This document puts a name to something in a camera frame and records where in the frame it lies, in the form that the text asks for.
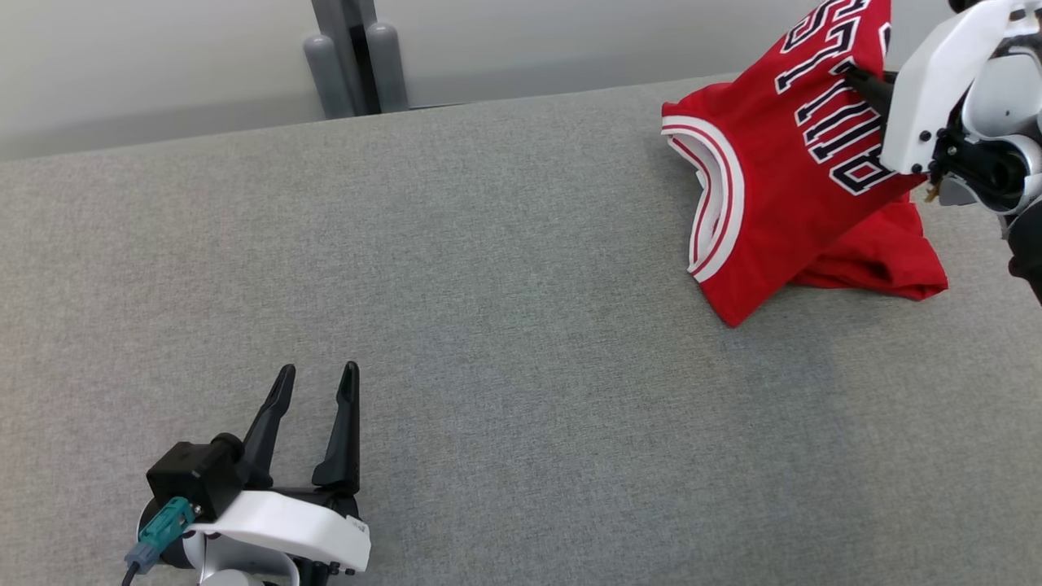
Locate grey fabric sofa seat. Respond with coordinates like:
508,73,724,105
0,73,1042,586

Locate red shorts with white stripe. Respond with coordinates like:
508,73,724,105
788,195,949,302

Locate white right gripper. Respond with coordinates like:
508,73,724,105
838,0,1042,176

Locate teal left camera connector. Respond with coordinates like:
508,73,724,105
125,498,197,571

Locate red jersey with white sleeves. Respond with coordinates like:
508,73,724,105
661,0,930,328

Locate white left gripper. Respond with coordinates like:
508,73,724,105
183,361,372,575

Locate grey cylindrical post foot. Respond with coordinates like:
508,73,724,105
304,34,357,120
366,22,410,113

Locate grey partition post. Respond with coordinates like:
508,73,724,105
311,0,380,116

